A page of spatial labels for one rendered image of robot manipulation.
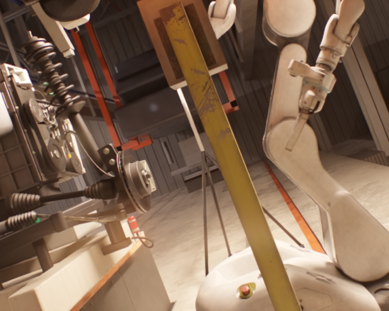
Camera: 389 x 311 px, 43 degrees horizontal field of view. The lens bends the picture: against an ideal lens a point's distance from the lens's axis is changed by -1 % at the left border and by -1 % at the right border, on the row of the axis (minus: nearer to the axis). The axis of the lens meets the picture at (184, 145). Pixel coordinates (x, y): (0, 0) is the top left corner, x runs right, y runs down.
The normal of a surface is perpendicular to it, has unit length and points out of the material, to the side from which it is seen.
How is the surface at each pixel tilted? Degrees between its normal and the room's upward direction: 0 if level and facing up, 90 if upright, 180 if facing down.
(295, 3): 91
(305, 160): 90
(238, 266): 74
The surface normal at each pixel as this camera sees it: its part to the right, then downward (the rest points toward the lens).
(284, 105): -0.08, 0.01
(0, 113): 0.82, -0.33
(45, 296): 0.92, -0.36
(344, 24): -0.18, 0.26
